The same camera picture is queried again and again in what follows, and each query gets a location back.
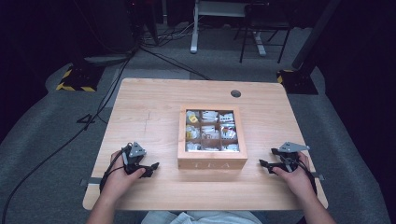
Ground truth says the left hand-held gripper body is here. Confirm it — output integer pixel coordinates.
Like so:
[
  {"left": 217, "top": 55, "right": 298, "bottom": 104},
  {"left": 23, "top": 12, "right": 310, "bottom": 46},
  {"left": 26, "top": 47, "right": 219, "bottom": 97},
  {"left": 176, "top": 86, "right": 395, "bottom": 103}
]
[{"left": 121, "top": 142, "right": 148, "bottom": 175}]

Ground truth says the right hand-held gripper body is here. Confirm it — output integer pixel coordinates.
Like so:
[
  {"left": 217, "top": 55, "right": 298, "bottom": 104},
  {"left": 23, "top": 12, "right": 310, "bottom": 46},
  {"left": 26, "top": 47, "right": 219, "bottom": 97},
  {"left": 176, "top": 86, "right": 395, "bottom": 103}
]
[{"left": 270, "top": 142, "right": 311, "bottom": 174}]

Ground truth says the wooden tea box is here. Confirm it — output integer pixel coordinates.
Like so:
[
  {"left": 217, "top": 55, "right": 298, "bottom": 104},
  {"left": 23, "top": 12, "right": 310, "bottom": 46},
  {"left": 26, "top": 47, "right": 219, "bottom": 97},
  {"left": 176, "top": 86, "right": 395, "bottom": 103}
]
[{"left": 177, "top": 105, "right": 248, "bottom": 171}]

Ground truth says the person's right hand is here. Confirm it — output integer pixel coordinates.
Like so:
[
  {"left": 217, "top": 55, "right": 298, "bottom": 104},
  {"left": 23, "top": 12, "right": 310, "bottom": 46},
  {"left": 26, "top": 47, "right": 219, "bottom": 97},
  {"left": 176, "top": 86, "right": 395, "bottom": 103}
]
[{"left": 272, "top": 151, "right": 313, "bottom": 203}]

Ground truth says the person's left hand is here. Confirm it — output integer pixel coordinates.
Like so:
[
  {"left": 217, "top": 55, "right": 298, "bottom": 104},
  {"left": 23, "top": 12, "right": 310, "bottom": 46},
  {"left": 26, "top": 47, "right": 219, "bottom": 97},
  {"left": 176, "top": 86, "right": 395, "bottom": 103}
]
[{"left": 100, "top": 150, "right": 147, "bottom": 200}]

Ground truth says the group of white tea sachets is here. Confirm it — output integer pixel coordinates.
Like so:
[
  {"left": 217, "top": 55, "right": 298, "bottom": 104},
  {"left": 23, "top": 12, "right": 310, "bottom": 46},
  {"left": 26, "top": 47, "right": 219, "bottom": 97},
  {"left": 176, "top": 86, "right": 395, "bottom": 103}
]
[{"left": 185, "top": 109, "right": 240, "bottom": 152}]

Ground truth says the person's light clothing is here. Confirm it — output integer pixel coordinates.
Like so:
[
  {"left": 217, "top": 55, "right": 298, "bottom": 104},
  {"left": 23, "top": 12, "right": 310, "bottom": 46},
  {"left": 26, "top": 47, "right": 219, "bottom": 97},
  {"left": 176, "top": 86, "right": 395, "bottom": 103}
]
[{"left": 139, "top": 210, "right": 264, "bottom": 224}]

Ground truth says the black yellow striped stand base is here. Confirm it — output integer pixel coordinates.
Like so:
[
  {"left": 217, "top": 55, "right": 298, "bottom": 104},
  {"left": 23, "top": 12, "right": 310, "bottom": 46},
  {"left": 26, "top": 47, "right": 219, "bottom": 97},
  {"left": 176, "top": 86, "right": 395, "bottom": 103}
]
[
  {"left": 276, "top": 68, "right": 319, "bottom": 95},
  {"left": 55, "top": 63, "right": 106, "bottom": 93}
]

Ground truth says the black slanted pole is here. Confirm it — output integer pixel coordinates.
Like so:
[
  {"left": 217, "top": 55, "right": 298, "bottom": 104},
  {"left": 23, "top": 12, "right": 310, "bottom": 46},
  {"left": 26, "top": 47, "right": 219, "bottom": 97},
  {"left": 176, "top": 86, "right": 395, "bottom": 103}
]
[{"left": 291, "top": 0, "right": 342, "bottom": 71}]

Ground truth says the black chair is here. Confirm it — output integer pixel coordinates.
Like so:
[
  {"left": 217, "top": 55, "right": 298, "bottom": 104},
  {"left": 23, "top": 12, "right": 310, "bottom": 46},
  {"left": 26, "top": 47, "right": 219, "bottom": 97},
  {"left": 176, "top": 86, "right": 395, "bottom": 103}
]
[{"left": 233, "top": 2, "right": 294, "bottom": 64}]

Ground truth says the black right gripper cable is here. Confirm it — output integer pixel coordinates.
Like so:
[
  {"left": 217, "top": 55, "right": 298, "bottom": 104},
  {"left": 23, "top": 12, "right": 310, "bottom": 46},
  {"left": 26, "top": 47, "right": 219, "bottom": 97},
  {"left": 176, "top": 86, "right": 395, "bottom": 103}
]
[{"left": 297, "top": 157, "right": 318, "bottom": 196}]

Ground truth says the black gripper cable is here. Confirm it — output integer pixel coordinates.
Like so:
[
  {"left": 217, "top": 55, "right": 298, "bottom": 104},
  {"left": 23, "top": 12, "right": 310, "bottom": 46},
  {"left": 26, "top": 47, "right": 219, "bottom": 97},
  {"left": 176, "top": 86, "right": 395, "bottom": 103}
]
[
  {"left": 297, "top": 157, "right": 318, "bottom": 196},
  {"left": 98, "top": 145, "right": 132, "bottom": 192}
]

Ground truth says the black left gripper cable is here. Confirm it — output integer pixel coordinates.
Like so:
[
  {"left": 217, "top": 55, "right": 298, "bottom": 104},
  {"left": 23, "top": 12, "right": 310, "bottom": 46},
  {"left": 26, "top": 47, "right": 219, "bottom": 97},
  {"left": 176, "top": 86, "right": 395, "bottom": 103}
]
[{"left": 98, "top": 145, "right": 132, "bottom": 192}]

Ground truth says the long black floor cable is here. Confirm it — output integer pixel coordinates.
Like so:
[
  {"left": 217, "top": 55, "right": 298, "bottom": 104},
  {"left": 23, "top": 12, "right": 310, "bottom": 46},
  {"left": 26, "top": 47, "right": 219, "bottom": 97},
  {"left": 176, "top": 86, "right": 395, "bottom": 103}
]
[{"left": 1, "top": 50, "right": 138, "bottom": 224}]

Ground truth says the bundle of floor cables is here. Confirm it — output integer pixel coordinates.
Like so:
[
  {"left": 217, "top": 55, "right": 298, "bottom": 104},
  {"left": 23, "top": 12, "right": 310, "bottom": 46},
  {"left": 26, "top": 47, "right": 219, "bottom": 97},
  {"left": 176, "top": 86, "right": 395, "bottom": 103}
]
[{"left": 139, "top": 20, "right": 195, "bottom": 49}]

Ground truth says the white desk frame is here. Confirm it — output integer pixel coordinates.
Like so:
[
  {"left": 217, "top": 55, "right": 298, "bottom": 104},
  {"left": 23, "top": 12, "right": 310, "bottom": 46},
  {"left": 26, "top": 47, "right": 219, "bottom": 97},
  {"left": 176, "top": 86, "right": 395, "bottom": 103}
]
[{"left": 190, "top": 0, "right": 268, "bottom": 58}]

